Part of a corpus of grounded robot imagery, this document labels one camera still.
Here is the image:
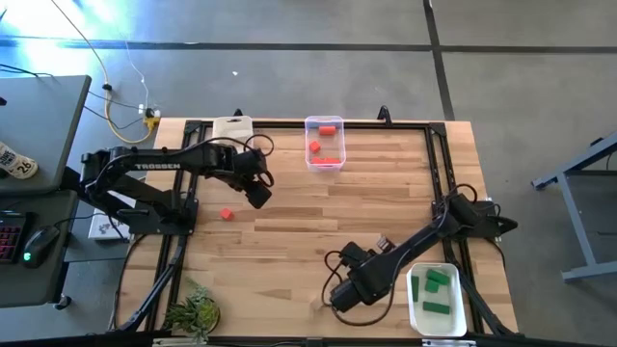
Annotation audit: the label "yellow floor cable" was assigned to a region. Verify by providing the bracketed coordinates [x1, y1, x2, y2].
[50, 0, 161, 146]

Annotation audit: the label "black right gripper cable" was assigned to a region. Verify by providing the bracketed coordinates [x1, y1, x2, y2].
[321, 249, 402, 329]

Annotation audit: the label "small green potted plant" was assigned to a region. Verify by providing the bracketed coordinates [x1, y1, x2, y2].
[162, 279, 223, 341]

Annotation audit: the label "black computer mouse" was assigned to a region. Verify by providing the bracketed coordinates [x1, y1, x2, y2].
[21, 225, 62, 270]

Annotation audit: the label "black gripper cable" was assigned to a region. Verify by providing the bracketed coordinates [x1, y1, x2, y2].
[239, 133, 277, 189]
[321, 249, 402, 329]

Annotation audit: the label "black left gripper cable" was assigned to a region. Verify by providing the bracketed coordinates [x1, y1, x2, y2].
[239, 133, 277, 189]

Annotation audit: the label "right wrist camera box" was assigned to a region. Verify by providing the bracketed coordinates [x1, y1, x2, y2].
[339, 241, 373, 269]

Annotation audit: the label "white printed pouch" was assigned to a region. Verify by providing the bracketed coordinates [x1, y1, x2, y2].
[0, 141, 40, 181]

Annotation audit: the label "clear plastic bin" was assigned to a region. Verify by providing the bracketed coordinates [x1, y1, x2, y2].
[304, 115, 348, 174]

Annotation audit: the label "dark grey desk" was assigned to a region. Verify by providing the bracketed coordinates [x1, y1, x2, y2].
[0, 189, 81, 310]

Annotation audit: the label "black aluminium table frame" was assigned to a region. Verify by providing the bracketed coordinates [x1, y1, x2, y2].
[108, 118, 520, 338]

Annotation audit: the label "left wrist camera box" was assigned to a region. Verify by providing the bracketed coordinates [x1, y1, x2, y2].
[234, 148, 269, 178]

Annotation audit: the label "large natural wood block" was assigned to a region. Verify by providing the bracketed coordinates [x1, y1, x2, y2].
[310, 291, 335, 313]

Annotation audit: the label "white paper sheet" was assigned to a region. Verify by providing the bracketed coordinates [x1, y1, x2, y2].
[88, 190, 151, 241]

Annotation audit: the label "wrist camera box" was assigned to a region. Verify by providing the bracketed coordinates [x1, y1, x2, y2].
[339, 241, 373, 269]
[234, 148, 269, 178]

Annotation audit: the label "grey metal stand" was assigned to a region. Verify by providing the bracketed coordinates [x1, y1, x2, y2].
[530, 130, 617, 284]

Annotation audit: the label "white plastic bin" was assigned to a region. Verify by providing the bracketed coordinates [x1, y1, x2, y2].
[212, 115, 255, 153]
[405, 262, 469, 338]

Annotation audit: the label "yellow power plug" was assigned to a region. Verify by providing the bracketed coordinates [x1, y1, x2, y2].
[142, 108, 162, 132]

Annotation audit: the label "thick long green block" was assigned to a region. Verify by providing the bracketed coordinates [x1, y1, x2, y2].
[421, 300, 452, 316]

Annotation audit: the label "black keyboard red keys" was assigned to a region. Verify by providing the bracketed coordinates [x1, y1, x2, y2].
[0, 211, 29, 265]

